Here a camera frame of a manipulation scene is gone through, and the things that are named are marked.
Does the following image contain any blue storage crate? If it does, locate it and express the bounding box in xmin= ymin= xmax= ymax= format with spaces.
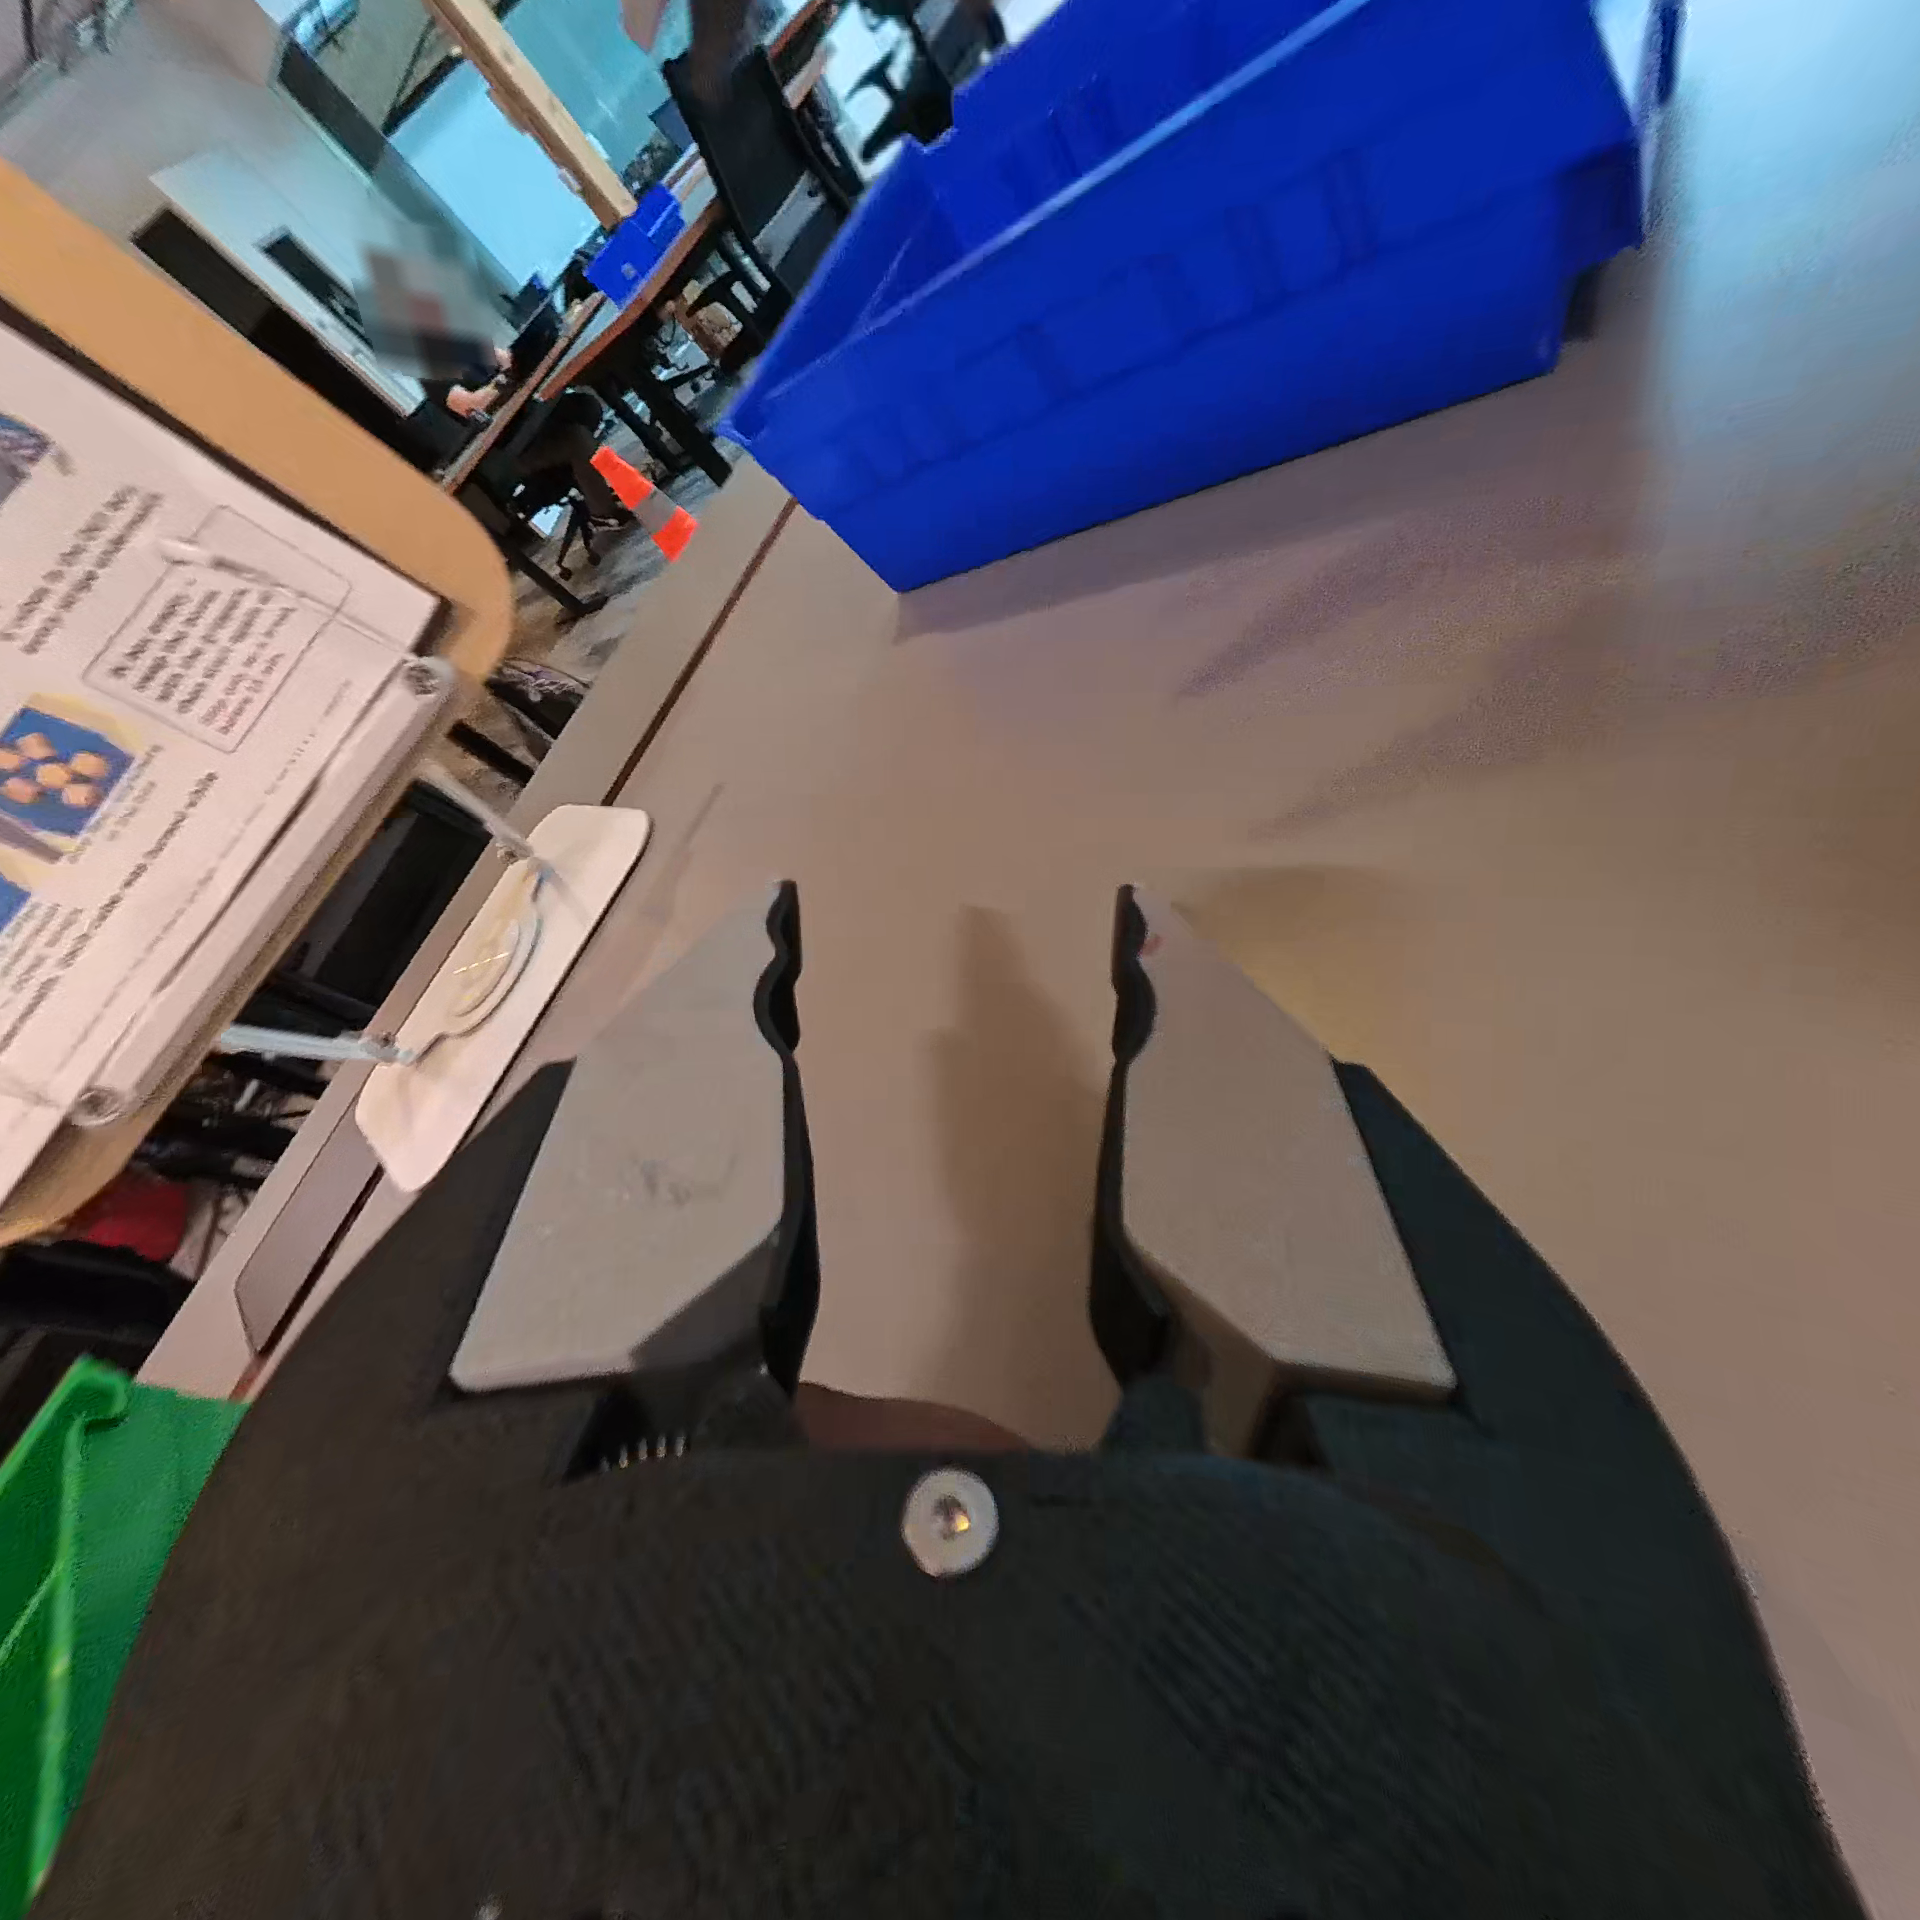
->
xmin=585 ymin=182 xmax=687 ymax=308

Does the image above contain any blue plastic bin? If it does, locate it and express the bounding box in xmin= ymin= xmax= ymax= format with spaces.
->
xmin=720 ymin=0 xmax=1683 ymax=593

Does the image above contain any orange striped traffic cone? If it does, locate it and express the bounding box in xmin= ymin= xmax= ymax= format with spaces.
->
xmin=589 ymin=445 xmax=698 ymax=561

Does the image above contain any instruction sheet on stand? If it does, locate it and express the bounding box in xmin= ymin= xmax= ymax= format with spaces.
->
xmin=0 ymin=156 xmax=653 ymax=1246

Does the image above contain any black desk cable hatch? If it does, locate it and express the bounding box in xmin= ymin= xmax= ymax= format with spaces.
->
xmin=233 ymin=1116 xmax=386 ymax=1353

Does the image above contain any printed instruction sheet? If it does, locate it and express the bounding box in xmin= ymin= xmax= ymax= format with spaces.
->
xmin=0 ymin=324 xmax=444 ymax=1201

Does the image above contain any green plastic bin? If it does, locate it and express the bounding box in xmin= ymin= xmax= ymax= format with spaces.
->
xmin=0 ymin=1357 xmax=247 ymax=1920

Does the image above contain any brown background desk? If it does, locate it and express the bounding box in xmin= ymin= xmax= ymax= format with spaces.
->
xmin=442 ymin=0 xmax=844 ymax=617

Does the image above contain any black office chair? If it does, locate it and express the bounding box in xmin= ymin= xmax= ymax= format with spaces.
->
xmin=660 ymin=30 xmax=864 ymax=299

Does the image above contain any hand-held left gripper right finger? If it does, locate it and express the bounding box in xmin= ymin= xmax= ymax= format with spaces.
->
xmin=1086 ymin=883 xmax=1455 ymax=1410

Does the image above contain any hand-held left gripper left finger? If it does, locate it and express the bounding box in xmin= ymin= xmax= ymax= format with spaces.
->
xmin=447 ymin=879 xmax=821 ymax=1398

